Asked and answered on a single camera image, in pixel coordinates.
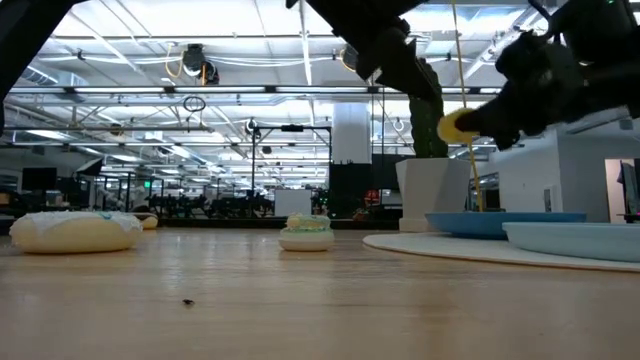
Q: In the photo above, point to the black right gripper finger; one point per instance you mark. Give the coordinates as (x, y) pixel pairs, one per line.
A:
(505, 140)
(482, 119)

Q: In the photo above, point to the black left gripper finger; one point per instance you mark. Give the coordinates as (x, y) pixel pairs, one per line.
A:
(410, 80)

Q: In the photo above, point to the small yellow donut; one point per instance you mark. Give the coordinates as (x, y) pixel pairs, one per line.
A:
(446, 129)

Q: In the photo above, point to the large mint green donut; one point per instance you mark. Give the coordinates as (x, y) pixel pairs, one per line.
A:
(308, 221)

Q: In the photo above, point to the large chocolate frosted donut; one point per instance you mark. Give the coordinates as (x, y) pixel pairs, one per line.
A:
(150, 222)

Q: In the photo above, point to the large white blue-swirl donut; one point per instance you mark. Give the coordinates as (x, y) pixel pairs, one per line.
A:
(75, 237)

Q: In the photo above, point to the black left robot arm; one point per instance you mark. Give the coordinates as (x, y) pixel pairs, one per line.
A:
(350, 10)

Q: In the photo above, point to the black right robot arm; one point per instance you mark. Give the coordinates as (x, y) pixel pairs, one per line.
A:
(600, 30)

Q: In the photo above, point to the tall green cactus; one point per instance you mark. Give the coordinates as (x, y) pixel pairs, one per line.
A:
(427, 135)

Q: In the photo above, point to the dark blue plate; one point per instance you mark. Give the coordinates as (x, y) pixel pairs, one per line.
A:
(475, 225)

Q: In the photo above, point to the white hexagonal plant pot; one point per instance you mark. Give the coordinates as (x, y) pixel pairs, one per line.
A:
(430, 195)

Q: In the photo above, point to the light blue plate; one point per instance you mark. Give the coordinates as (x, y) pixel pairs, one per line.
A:
(575, 242)

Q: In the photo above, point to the black equipment cabinet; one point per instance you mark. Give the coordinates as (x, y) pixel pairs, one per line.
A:
(350, 190)

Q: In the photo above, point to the large white plate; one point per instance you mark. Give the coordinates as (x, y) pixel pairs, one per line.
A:
(425, 247)

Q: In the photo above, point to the white board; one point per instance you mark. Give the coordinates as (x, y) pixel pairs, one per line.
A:
(292, 202)

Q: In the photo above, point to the dark background robot workstations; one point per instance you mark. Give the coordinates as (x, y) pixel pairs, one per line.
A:
(210, 206)

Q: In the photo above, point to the black background screen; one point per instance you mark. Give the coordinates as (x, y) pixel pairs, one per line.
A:
(39, 179)

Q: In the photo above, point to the black gantry frame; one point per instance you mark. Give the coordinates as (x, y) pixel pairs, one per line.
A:
(292, 128)

